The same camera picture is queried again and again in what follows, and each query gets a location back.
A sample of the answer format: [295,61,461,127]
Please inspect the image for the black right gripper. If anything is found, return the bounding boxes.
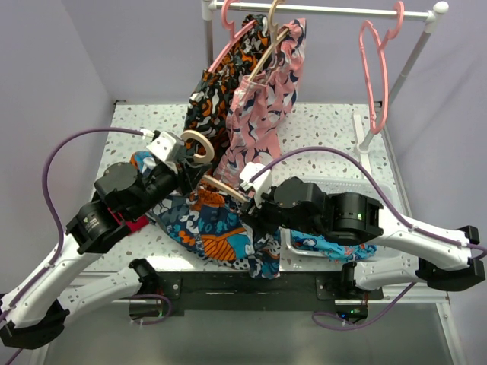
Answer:
[240,182,323,236]

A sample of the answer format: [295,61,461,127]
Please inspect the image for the blue orange patterned shorts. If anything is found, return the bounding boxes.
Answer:
[129,150,282,281]

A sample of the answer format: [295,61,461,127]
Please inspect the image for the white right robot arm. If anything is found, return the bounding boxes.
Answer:
[240,177,486,299]

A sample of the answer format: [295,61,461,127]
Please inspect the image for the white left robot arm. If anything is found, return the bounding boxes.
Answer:
[1,157,211,350]

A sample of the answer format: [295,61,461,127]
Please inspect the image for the light blue shark shorts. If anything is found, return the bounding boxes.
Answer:
[290,230,377,263]

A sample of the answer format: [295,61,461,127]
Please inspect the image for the black orange camouflage shorts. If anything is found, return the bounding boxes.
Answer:
[183,14,270,168]

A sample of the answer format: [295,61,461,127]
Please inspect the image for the pink patterned shorts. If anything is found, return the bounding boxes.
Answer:
[213,18,307,188]

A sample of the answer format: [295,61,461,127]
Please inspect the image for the pink hanger left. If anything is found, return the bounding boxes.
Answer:
[208,0,255,72]

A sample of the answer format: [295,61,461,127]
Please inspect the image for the wooden hanger with shorts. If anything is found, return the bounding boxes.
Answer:
[248,0,289,82]

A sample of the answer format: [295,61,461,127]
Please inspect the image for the empty pink hanger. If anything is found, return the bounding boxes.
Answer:
[358,1,405,135]

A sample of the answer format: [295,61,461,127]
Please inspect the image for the white plastic basket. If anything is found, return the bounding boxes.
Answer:
[282,176,400,262]

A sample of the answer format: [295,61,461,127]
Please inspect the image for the red folded cloth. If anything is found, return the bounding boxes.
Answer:
[109,210,149,233]

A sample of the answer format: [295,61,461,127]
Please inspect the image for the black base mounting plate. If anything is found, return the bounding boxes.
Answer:
[136,271,384,316]

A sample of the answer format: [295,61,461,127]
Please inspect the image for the white clothes rack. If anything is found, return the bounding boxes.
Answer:
[201,1,449,173]

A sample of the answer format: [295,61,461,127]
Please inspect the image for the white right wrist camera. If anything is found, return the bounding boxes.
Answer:
[239,162,272,208]

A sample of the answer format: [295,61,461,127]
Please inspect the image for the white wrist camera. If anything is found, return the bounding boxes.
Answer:
[239,162,272,208]
[142,132,186,173]

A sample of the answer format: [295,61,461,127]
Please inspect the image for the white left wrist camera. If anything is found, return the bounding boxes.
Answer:
[142,132,186,173]

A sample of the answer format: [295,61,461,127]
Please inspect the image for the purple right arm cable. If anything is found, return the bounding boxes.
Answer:
[249,146,487,259]

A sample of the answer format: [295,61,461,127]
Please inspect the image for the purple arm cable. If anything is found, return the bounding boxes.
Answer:
[0,127,148,365]
[249,146,487,259]

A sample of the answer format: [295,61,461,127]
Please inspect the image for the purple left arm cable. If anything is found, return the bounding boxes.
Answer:
[0,127,148,365]

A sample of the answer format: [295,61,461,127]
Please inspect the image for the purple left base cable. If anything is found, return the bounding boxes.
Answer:
[129,292,174,326]

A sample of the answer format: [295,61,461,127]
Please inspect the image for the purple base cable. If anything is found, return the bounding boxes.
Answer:
[311,281,418,331]
[129,292,174,326]

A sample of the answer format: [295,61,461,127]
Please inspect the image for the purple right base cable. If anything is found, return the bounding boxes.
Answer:
[311,281,418,331]

